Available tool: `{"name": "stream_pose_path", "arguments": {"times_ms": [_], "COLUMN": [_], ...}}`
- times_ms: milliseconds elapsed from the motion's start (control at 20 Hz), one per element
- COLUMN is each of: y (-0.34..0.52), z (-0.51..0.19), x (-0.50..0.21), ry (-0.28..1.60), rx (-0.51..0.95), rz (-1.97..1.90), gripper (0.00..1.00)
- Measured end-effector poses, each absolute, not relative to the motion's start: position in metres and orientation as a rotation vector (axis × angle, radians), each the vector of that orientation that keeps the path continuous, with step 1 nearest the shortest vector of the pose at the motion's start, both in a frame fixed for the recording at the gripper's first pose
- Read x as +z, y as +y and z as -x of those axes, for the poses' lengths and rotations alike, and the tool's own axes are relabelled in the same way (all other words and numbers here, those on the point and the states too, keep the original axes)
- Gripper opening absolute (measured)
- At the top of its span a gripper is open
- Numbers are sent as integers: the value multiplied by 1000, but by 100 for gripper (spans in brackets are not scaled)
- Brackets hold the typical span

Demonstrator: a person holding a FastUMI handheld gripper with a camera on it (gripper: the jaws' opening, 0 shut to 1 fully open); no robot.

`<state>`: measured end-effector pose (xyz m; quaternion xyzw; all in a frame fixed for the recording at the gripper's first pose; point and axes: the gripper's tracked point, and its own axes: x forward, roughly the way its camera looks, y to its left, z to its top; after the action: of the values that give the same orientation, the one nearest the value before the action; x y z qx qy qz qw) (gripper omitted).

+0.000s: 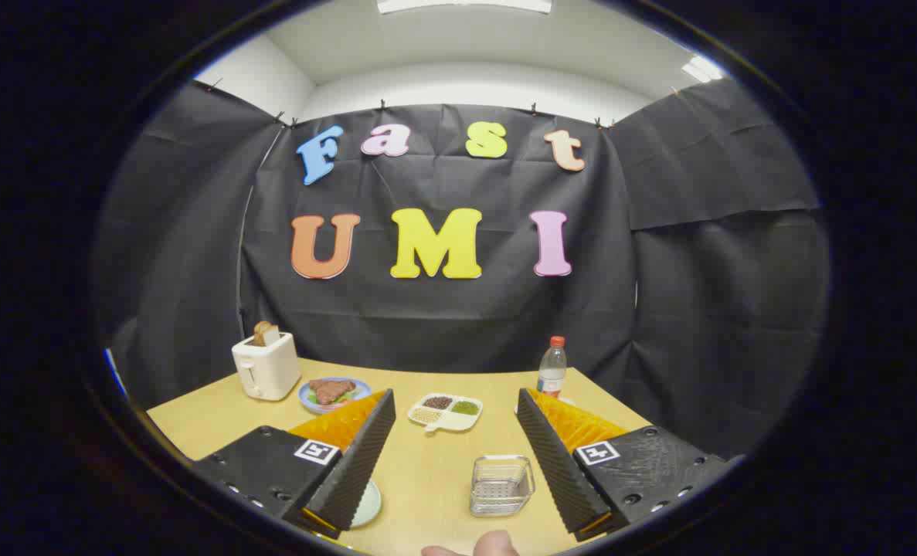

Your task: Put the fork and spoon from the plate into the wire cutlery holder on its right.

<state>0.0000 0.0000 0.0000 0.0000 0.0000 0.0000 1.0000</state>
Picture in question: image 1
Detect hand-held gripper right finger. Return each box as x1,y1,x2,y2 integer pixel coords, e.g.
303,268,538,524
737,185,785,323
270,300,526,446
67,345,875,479
517,388,731,542

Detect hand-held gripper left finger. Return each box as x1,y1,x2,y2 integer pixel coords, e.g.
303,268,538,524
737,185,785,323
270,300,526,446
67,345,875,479
193,388,396,540

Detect light green plate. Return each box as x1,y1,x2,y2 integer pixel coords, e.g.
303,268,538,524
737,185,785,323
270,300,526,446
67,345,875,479
350,480,382,528

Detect brown meat piece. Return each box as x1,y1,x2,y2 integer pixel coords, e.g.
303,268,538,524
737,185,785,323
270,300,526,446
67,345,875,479
308,378,356,405

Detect blue food plate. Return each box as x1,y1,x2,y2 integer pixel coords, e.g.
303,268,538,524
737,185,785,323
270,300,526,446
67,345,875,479
298,377,372,415

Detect clear bottle with red cap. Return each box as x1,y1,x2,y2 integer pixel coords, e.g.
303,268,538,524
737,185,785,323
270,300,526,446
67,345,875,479
536,336,568,398

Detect white divided dish with beans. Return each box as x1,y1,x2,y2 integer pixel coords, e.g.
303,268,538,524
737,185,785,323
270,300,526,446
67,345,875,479
407,392,484,433

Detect white toaster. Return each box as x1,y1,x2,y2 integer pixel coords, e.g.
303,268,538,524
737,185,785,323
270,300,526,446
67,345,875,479
231,332,302,402

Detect black backdrop cloth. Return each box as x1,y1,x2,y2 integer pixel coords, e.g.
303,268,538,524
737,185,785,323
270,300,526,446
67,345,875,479
91,77,831,460

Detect small ceiling light panel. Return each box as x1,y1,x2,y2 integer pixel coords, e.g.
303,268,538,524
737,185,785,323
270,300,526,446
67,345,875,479
681,56,725,83

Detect long ceiling light panel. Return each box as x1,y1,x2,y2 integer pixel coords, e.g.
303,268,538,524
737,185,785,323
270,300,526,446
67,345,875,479
377,0,552,15

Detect metal wire basket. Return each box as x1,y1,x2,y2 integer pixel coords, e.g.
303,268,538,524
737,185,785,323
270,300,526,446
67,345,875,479
470,455,536,517

